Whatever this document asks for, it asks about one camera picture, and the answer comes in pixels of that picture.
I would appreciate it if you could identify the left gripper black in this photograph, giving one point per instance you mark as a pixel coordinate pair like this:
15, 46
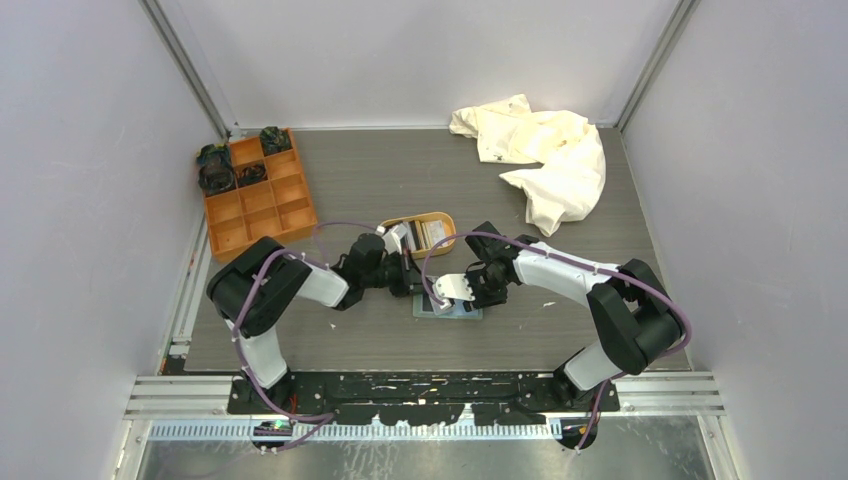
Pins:
406, 263

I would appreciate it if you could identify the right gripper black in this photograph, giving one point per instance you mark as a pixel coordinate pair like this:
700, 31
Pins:
481, 300

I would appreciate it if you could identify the tan oval card tray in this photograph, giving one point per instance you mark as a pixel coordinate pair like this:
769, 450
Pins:
451, 228

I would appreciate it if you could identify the green card holder wallet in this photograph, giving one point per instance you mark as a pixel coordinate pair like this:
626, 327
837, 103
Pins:
423, 308

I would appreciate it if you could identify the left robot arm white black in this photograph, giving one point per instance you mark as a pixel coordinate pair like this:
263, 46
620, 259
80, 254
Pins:
252, 292

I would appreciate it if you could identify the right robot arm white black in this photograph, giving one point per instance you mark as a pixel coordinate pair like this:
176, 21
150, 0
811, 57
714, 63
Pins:
634, 317

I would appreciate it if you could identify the stack of credit cards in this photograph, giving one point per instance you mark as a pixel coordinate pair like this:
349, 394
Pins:
424, 234

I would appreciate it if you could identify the cream crumpled cloth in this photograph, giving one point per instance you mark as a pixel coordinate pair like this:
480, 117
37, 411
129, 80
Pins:
559, 157

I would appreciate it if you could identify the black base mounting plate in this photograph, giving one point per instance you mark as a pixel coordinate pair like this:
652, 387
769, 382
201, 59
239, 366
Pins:
435, 398

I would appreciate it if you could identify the orange compartment organizer tray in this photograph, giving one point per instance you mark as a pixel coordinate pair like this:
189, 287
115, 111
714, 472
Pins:
257, 196

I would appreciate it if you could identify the dark bundle top compartment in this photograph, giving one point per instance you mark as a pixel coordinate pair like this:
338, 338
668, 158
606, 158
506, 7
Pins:
274, 140

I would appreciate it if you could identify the dark bundle outside tray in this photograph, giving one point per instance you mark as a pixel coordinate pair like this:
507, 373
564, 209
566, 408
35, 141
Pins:
213, 153

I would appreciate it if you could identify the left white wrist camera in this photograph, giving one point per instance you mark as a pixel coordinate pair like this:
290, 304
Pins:
395, 237

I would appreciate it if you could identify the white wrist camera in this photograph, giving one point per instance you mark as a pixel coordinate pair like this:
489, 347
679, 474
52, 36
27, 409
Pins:
395, 237
451, 290

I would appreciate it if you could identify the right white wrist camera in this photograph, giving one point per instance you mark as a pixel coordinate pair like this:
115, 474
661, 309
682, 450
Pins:
451, 290

